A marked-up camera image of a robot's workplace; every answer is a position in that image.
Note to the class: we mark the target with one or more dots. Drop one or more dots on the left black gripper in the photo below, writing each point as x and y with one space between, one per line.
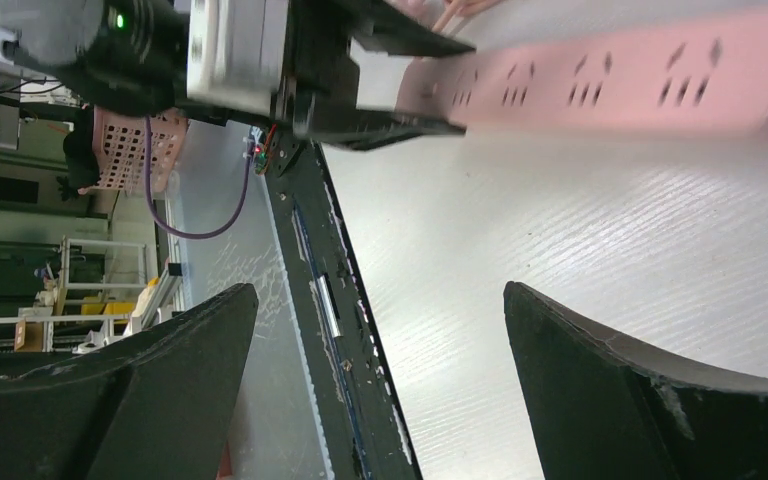
320 82

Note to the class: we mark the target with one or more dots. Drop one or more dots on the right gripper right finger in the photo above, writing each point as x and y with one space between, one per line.
605 405

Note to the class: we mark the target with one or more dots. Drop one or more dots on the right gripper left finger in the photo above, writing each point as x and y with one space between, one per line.
154 405

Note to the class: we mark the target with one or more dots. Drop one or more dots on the pink power strip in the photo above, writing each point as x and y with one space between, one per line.
701 77

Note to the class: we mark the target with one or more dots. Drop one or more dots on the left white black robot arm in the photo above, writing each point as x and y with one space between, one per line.
127 57

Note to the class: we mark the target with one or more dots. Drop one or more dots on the pink perforated basket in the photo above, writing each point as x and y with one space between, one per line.
119 145

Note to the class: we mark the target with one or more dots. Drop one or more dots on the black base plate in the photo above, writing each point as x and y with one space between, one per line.
360 412

